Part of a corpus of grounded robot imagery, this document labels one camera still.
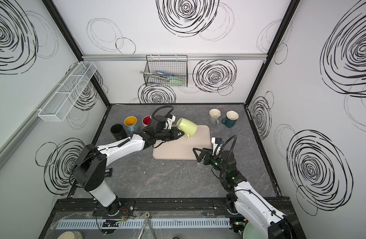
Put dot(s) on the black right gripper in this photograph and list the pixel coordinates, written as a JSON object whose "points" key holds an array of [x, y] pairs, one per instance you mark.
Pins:
{"points": [[210, 157]]}

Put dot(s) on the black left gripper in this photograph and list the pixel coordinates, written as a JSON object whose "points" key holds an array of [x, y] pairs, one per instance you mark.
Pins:
{"points": [[174, 130]]}

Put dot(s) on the light green mug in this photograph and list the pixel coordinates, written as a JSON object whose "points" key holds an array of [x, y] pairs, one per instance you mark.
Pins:
{"points": [[188, 127]]}

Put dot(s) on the beige plastic tray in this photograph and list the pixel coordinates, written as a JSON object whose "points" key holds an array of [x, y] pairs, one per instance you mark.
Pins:
{"points": [[183, 149]]}

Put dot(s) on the white mug red inside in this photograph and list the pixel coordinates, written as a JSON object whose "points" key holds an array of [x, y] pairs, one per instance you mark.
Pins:
{"points": [[146, 121]]}

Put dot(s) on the grey mug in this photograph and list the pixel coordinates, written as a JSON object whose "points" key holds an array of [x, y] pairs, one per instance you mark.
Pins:
{"points": [[214, 116]]}

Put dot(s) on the blue butterfly mug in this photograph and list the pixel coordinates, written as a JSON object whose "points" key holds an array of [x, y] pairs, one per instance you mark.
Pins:
{"points": [[131, 124]]}

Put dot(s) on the dark green mug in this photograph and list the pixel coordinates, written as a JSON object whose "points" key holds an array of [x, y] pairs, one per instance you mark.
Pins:
{"points": [[230, 119]]}

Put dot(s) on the black mug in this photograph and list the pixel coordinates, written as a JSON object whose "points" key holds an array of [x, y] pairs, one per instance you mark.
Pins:
{"points": [[119, 132]]}

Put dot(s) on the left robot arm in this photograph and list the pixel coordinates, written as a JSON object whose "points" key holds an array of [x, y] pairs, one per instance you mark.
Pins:
{"points": [[89, 168]]}

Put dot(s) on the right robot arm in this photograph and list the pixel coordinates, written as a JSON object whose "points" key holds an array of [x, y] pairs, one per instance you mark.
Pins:
{"points": [[243, 199]]}

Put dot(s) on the utensils in basket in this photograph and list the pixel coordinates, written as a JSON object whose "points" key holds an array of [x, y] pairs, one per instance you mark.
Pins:
{"points": [[162, 78]]}

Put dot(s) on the small black label plate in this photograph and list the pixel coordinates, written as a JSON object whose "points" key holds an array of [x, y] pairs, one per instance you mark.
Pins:
{"points": [[108, 172]]}

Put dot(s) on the light green plate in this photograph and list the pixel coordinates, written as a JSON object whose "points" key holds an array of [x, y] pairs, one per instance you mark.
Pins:
{"points": [[250, 232]]}

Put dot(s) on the cream round object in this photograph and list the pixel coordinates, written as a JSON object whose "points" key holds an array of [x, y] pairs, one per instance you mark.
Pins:
{"points": [[71, 235]]}

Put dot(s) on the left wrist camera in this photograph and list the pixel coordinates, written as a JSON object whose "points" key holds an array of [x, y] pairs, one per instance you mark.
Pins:
{"points": [[169, 122]]}

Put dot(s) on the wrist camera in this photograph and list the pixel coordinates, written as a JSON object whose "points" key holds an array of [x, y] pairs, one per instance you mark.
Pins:
{"points": [[217, 143], [169, 122]]}

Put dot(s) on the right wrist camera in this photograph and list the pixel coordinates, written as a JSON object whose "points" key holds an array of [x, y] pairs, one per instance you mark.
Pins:
{"points": [[217, 143]]}

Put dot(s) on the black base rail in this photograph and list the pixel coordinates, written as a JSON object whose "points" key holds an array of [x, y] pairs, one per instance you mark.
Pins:
{"points": [[216, 206]]}

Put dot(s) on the black wire basket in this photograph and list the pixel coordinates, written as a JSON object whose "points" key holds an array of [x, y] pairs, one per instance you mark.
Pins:
{"points": [[171, 64]]}

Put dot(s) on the white cable duct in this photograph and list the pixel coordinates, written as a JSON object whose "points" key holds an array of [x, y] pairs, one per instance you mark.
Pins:
{"points": [[185, 223]]}

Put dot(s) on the white mesh wall shelf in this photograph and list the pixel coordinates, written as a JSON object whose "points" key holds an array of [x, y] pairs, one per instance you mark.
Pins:
{"points": [[67, 92]]}

